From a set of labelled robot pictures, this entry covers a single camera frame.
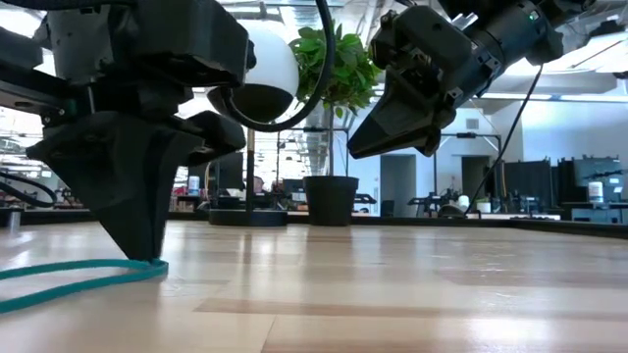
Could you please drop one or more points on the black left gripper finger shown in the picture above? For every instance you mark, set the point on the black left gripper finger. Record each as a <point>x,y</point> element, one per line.
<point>164,157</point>
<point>108,171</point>

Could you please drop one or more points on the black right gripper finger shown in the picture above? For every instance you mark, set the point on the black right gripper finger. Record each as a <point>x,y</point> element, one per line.
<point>392,130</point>

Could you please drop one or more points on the long teal rubber band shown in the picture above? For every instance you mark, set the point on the long teal rubber band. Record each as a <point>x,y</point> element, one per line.
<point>162,268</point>

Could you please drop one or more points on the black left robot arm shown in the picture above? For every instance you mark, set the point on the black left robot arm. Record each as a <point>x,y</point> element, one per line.
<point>78,44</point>

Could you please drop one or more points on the black background robot arm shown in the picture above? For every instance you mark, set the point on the black background robot arm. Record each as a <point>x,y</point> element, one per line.
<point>432,201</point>

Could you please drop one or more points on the white canister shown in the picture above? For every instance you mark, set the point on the white canister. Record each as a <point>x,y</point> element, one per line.
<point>595,192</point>
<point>194,185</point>

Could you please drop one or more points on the green plant in black pot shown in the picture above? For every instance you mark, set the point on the green plant in black pot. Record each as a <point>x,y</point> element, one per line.
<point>343,64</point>

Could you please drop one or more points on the person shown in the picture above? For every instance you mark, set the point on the person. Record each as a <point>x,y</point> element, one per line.
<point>258,184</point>

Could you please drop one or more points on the white cup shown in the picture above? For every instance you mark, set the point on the white cup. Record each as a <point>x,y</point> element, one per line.
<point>464,202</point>

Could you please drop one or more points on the white and black globe lamp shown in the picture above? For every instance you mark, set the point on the white and black globe lamp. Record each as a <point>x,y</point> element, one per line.
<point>275,64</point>

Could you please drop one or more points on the blue equipment cabinet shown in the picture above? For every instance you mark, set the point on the blue equipment cabinet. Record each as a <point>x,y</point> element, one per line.
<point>613,186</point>

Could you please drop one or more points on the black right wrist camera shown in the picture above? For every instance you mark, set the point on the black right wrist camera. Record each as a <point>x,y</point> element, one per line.
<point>422,34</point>

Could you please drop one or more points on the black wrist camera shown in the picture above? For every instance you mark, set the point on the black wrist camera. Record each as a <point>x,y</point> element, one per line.
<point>186,39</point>
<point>422,34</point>

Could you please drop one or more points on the black frame stand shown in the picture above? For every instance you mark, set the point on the black frame stand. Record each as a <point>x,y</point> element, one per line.
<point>466,135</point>

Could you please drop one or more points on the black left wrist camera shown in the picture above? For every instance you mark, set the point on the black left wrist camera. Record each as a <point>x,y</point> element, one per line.
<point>186,39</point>

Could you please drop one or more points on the black table edge rail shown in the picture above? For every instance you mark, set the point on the black table edge rail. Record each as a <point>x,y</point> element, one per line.
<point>441,221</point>

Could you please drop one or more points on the small silver post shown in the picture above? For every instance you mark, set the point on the small silver post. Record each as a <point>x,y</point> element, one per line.
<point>15,220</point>

